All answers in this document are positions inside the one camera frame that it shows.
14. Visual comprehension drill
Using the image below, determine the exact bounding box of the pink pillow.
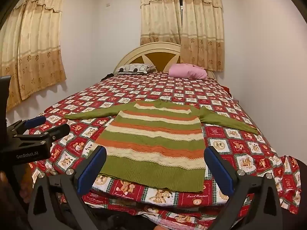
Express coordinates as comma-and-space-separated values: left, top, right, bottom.
168, 63, 208, 80

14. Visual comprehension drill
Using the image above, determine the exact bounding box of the cream wooden headboard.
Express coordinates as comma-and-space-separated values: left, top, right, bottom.
113, 41, 217, 79

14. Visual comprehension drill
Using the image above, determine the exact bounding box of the centre right beige curtain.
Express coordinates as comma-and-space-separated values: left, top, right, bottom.
180, 0, 225, 72

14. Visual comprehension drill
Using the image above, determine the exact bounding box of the green orange striped knit sweater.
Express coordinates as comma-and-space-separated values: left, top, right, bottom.
67, 100, 257, 193

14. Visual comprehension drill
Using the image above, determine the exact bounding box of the centre left beige curtain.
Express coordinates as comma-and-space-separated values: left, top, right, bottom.
140, 0, 182, 45

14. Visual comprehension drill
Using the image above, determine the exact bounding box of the grey white patterned pillow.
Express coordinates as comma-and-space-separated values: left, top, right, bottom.
114, 63, 157, 75

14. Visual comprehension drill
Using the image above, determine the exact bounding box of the left beige window curtain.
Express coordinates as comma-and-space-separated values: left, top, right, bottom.
1, 0, 66, 111

